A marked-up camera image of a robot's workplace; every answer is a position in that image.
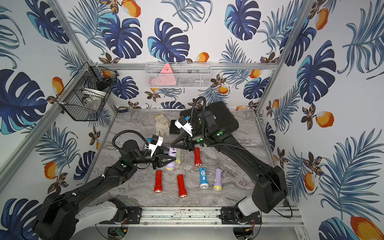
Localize black corrugated cable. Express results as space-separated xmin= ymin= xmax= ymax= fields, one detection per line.
xmin=111 ymin=129 xmax=148 ymax=151

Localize light green flashlight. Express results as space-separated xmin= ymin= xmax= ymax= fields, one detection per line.
xmin=176 ymin=149 xmax=182 ymax=165

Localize red flashlight upper right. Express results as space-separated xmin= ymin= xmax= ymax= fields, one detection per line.
xmin=194 ymin=148 xmax=202 ymax=167

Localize purple flashlight lower right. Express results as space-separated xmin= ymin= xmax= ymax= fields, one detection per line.
xmin=214 ymin=168 xmax=222 ymax=191

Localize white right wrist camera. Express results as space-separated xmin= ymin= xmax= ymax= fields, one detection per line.
xmin=175 ymin=116 xmax=193 ymax=137

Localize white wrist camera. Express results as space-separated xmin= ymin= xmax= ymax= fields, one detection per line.
xmin=175 ymin=116 xmax=193 ymax=137
xmin=147 ymin=135 xmax=164 ymax=157

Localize red flashlight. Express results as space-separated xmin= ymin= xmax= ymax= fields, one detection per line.
xmin=194 ymin=148 xmax=202 ymax=167
xmin=154 ymin=170 xmax=163 ymax=193
xmin=177 ymin=175 xmax=188 ymax=198

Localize pink triangle object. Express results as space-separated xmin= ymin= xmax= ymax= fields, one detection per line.
xmin=153 ymin=63 xmax=177 ymax=87

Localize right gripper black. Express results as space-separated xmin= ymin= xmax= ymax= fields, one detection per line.
xmin=171 ymin=131 xmax=209 ymax=153

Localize black tape roll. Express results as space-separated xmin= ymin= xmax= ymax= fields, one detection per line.
xmin=117 ymin=107 xmax=128 ymax=113

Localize white wire shelf basket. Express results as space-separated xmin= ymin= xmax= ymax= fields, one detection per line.
xmin=145 ymin=62 xmax=212 ymax=89

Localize red flashlight lower middle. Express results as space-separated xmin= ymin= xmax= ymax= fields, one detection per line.
xmin=177 ymin=175 xmax=188 ymax=198

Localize blue flashlight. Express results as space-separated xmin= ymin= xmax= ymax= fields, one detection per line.
xmin=199 ymin=168 xmax=209 ymax=189

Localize white work glove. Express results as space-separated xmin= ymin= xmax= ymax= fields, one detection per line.
xmin=155 ymin=114 xmax=170 ymax=136

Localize purple flashlight yellow rim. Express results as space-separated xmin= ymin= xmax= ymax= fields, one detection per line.
xmin=166 ymin=147 xmax=178 ymax=171

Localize red flashlight lower left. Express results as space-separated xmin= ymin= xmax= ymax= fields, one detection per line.
xmin=154 ymin=170 xmax=163 ymax=193

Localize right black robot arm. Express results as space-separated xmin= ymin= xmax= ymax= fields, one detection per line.
xmin=171 ymin=127 xmax=288 ymax=223

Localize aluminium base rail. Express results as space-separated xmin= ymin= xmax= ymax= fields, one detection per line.
xmin=58 ymin=205 xmax=304 ymax=228

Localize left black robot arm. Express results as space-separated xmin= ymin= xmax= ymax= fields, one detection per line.
xmin=32 ymin=140 xmax=176 ymax=240

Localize black plastic tool case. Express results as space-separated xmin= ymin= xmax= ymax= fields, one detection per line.
xmin=180 ymin=102 xmax=239 ymax=134

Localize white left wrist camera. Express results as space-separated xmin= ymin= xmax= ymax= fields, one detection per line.
xmin=147 ymin=135 xmax=164 ymax=157

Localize small black box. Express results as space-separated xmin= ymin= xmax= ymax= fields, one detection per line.
xmin=170 ymin=120 xmax=180 ymax=135

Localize black wire basket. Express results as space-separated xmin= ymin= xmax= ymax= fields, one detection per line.
xmin=56 ymin=62 xmax=119 ymax=122

